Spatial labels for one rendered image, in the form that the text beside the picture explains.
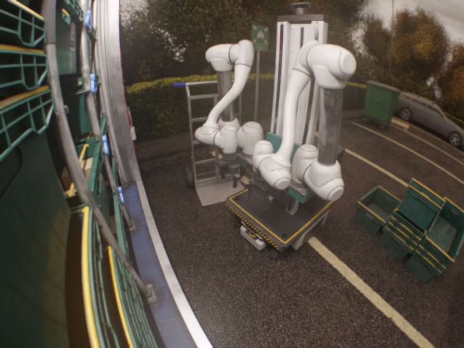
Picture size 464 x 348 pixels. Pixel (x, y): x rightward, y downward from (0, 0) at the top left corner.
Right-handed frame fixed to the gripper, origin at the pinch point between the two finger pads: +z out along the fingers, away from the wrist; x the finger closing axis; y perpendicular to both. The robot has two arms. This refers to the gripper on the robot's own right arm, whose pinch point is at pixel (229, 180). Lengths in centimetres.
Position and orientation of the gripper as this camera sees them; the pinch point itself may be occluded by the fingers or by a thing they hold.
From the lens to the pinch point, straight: 135.9
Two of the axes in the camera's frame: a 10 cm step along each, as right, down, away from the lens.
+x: -6.2, -4.3, 6.6
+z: -0.1, 8.4, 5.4
